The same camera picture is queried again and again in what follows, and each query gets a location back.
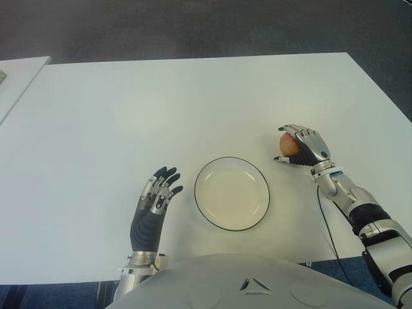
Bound white plate black rim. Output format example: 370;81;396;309
193;156;271;233

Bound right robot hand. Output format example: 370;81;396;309
273;123;333;168

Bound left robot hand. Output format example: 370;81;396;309
129;165;183;255

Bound black cable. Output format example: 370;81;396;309
315;185;351;286

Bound grey robot torso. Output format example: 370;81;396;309
102;253;400;309

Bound red yellow apple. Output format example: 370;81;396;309
279;132;301;157

